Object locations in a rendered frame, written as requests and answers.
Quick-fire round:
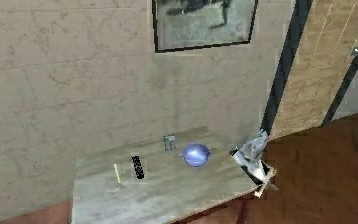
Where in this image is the blue bowl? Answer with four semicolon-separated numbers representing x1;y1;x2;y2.
179;143;212;168

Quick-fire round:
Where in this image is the clear glass cup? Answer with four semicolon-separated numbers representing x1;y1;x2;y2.
163;133;177;152

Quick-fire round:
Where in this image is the black remote control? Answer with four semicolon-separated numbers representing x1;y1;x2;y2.
130;154;146;181

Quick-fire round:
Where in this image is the grey wooden table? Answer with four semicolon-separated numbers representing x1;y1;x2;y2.
70;125;277;224

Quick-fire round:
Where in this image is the grey crumpled newspaper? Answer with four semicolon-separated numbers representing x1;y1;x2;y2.
229;128;277;199

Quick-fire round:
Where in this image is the yellow pencil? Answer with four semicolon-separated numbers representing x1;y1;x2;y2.
112;162;122;185

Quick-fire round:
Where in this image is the light wooden room door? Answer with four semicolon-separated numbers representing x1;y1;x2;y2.
269;0;358;140

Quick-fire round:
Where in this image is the black framed wall picture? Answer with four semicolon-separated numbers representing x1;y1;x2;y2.
151;0;259;54

